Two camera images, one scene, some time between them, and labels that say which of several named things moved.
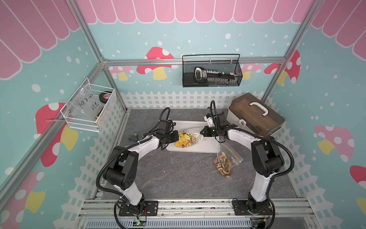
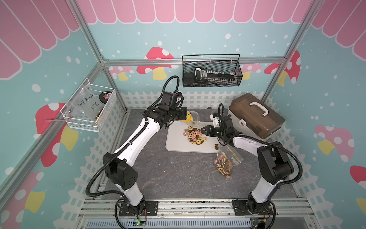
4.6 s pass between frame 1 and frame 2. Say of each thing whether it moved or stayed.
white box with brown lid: stayed
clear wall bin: stayed
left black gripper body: moved
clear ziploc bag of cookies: stayed
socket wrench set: stayed
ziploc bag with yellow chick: moved
